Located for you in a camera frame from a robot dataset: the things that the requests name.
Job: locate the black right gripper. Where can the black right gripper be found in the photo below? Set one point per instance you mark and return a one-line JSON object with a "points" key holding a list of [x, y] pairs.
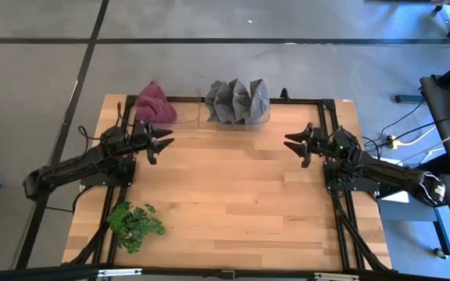
{"points": [[322, 142]]}

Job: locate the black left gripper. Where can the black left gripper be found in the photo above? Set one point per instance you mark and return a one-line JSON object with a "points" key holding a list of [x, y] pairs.
{"points": [[141, 138]]}

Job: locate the maroon baseball cap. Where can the maroon baseball cap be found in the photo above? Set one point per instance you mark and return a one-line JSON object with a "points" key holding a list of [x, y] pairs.
{"points": [[154, 105]]}

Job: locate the grey baseball cap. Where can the grey baseball cap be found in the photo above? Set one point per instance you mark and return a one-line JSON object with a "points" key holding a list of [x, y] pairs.
{"points": [[213, 103], [226, 105], [242, 103], [260, 101]]}

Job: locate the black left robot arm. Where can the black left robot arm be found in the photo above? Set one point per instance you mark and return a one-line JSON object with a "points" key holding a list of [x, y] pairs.
{"points": [[72, 168]]}

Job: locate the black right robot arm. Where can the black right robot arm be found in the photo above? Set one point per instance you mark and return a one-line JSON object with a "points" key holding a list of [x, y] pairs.
{"points": [[389, 173]]}

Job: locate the clear plastic bin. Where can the clear plastic bin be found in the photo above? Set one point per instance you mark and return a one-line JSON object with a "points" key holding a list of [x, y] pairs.
{"points": [[268, 115], [188, 113]]}

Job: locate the green artificial plant sprig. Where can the green artificial plant sprig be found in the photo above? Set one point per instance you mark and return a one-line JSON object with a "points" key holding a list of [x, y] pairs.
{"points": [[133, 226]]}

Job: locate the black floor foot bar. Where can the black floor foot bar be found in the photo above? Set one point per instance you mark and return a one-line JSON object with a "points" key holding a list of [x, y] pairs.
{"points": [[408, 98]]}

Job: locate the dark grey side desk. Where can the dark grey side desk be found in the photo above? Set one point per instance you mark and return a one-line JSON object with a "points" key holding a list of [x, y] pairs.
{"points": [[440, 101]]}

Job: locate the black overhead rig crossbar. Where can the black overhead rig crossbar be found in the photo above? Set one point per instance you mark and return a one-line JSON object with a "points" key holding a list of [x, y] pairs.
{"points": [[33, 273]]}

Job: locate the black frame knob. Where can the black frame knob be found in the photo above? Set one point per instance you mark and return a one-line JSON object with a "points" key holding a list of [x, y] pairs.
{"points": [[284, 94]]}

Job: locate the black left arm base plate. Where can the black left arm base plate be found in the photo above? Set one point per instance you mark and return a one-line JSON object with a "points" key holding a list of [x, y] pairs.
{"points": [[125, 179]]}

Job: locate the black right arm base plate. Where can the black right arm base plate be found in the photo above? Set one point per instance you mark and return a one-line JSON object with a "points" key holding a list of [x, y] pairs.
{"points": [[359, 187]]}

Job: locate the black aluminium table frame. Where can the black aluminium table frame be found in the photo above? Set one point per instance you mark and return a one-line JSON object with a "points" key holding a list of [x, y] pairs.
{"points": [[343, 238]]}

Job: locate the silver crossbar bracket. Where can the silver crossbar bracket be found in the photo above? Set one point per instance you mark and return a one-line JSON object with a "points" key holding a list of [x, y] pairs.
{"points": [[336, 276], [119, 272]]}

